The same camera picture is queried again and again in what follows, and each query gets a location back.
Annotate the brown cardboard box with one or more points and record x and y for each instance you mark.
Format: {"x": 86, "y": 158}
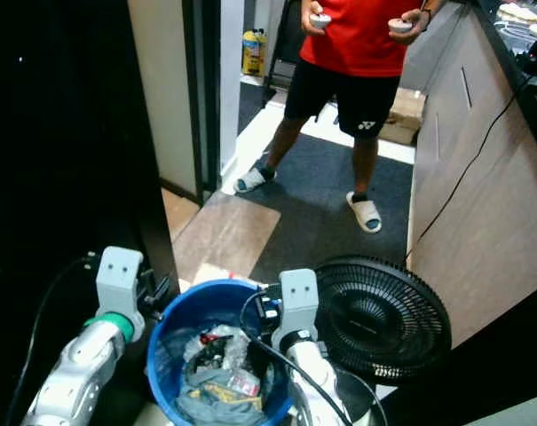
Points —
{"x": 403, "y": 117}

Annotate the black chair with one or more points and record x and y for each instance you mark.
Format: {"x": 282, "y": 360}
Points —
{"x": 284, "y": 44}

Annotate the yellow container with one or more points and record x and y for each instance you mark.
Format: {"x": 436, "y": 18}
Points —
{"x": 253, "y": 53}

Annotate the person's left forearm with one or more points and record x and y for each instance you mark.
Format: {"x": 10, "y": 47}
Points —
{"x": 435, "y": 7}

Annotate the dark translucent washer lid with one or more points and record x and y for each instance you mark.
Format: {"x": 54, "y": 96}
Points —
{"x": 490, "y": 346}

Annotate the person's left hand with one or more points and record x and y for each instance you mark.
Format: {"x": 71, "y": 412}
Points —
{"x": 421, "y": 21}

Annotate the white hand controller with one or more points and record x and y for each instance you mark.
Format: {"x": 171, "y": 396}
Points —
{"x": 400, "y": 26}
{"x": 321, "y": 20}

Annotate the grey washing machine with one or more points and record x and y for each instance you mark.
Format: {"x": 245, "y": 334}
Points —
{"x": 517, "y": 408}

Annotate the grey-teal garment with yellow print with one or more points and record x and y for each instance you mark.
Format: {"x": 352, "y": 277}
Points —
{"x": 210, "y": 404}

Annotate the red and white packet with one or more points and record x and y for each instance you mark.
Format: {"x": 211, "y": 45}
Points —
{"x": 244, "y": 383}

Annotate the black floor fan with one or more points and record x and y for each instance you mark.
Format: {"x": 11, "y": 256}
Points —
{"x": 383, "y": 319}

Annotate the clear plastic bag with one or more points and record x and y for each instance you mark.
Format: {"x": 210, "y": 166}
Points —
{"x": 231, "y": 349}

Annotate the brown wooden cabinet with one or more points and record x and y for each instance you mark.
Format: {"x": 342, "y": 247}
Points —
{"x": 481, "y": 213}

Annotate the large black cabinet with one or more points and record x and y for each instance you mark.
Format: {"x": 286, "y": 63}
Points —
{"x": 55, "y": 177}

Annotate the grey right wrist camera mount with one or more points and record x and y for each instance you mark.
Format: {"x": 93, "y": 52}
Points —
{"x": 299, "y": 297}

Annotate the person's right hand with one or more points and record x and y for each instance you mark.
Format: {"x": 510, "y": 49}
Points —
{"x": 309, "y": 9}

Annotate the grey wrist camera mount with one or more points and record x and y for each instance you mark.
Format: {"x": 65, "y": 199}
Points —
{"x": 299, "y": 297}
{"x": 119, "y": 277}

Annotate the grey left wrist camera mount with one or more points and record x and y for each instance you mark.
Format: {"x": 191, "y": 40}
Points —
{"x": 119, "y": 277}

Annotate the black door frame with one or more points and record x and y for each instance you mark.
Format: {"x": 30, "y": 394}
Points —
{"x": 208, "y": 89}

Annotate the white slipper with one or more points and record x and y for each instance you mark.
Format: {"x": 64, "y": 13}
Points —
{"x": 364, "y": 213}
{"x": 254, "y": 180}

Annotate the person in black shorts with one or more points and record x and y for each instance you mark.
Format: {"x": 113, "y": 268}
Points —
{"x": 357, "y": 40}

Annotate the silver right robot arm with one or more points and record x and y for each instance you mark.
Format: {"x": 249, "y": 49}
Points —
{"x": 312, "y": 382}

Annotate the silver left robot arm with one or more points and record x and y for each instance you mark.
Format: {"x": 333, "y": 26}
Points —
{"x": 82, "y": 373}

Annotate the dark grey floor mat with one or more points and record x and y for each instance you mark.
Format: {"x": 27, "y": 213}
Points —
{"x": 312, "y": 231}

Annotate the blue plastic bucket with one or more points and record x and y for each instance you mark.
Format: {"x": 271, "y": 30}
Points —
{"x": 215, "y": 302}

